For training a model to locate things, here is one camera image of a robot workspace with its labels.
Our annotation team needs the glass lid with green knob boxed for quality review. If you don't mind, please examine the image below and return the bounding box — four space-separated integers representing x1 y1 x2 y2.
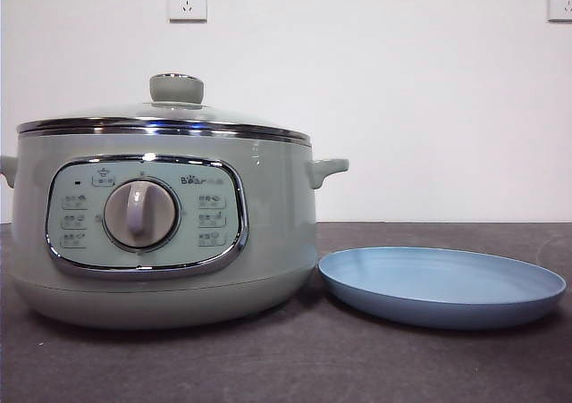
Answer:
16 72 312 139

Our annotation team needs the pale green electric steamer pot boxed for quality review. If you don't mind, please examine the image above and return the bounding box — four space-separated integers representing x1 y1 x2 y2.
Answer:
0 125 350 332

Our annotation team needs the blue round plate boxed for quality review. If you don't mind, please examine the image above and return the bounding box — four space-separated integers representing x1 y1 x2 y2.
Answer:
317 246 568 331

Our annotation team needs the white wall socket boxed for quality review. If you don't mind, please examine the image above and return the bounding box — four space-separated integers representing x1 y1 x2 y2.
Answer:
168 0 209 23
548 0 572 22

